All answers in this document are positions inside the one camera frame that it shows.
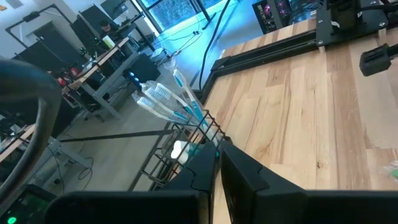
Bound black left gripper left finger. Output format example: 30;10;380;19
45;142;218;224

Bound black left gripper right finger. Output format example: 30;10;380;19
220;140;398;224

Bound black computer tower red lights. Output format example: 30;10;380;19
251;0;292;35

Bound black computer tower blue lights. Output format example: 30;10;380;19
123;54;162;91

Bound wooden desk grey legs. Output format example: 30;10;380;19
0;36;141;162

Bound pale green container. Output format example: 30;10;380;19
102;35;116;50

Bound person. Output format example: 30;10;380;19
98;19;121;35

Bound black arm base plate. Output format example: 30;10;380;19
315;0;389;47

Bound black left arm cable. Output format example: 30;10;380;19
0;58;63;206

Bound black wire mesh caddy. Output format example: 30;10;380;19
127;108;233;192

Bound thick black floor cable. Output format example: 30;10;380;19
198;0;233;91

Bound black station frame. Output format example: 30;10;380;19
4;2;83;63

